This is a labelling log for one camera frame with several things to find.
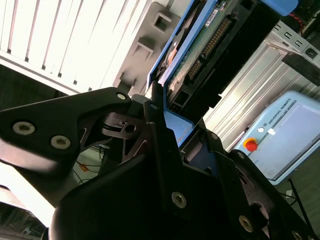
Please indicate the hard disk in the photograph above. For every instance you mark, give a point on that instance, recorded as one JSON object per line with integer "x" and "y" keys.
{"x": 237, "y": 62}

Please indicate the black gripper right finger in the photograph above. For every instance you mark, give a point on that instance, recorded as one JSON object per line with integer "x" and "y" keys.
{"x": 250, "y": 200}

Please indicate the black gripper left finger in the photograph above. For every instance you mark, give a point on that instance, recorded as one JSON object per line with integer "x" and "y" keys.
{"x": 50, "y": 120}

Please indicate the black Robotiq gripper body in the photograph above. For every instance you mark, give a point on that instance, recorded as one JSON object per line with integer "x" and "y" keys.
{"x": 120, "y": 205}

